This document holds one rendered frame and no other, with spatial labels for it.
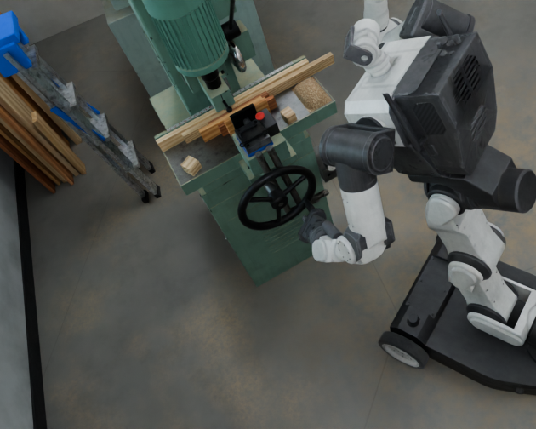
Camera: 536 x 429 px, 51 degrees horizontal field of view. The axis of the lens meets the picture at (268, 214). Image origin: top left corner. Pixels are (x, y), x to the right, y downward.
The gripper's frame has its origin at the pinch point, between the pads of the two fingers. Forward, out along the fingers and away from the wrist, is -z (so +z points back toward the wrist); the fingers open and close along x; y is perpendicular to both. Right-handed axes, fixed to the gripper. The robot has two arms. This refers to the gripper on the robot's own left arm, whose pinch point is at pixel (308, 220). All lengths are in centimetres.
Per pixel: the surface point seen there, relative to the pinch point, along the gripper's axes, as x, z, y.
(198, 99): 16, -44, 42
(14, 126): -45, -133, 99
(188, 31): 35, 3, 63
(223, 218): -18.0, -26.9, 17.5
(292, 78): 39, -25, 20
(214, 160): 2.7, -15.2, 34.3
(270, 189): 3.7, -4.4, 15.7
